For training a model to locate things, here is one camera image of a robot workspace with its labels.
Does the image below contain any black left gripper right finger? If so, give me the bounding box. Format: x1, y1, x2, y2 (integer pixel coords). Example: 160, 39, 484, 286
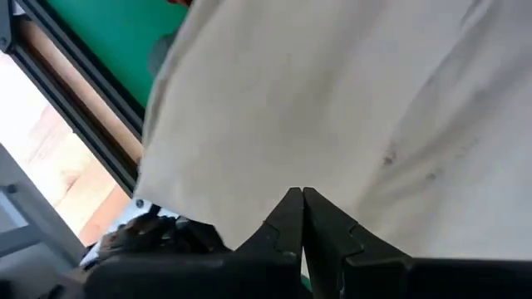
302, 186, 532, 299

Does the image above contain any light wooden side board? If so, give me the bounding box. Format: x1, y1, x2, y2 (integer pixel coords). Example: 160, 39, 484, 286
0, 18, 145, 247

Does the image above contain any beige garment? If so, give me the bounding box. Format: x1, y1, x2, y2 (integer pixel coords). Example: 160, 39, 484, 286
133, 0, 532, 262

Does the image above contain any green work mat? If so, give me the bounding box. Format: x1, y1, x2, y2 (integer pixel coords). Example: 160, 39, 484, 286
0, 0, 145, 197

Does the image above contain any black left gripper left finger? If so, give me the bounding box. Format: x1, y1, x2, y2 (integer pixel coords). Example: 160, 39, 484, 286
82, 186, 305, 299

